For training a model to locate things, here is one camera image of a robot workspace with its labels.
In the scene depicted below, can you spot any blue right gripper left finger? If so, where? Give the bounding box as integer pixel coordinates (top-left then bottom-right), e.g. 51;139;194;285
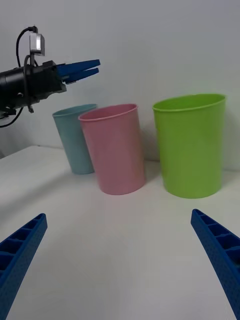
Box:
0;212;48;320

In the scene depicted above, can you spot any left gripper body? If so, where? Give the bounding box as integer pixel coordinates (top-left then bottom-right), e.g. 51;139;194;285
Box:
24;59;68;106

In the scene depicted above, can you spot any pink plastic bin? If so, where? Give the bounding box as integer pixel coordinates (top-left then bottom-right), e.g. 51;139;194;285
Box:
78;103;147;196

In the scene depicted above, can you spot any pale blue plastic bin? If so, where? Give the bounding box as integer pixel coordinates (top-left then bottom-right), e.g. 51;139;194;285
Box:
51;103;98;175

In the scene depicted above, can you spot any green plastic bin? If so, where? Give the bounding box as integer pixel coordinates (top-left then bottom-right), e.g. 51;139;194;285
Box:
152;93;227;200

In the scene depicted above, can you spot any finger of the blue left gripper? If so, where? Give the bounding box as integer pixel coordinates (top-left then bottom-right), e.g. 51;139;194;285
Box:
56;59;101;77
61;67;100;86

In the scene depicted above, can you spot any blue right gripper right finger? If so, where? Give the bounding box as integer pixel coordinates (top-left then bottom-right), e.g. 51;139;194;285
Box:
190;208;240;320

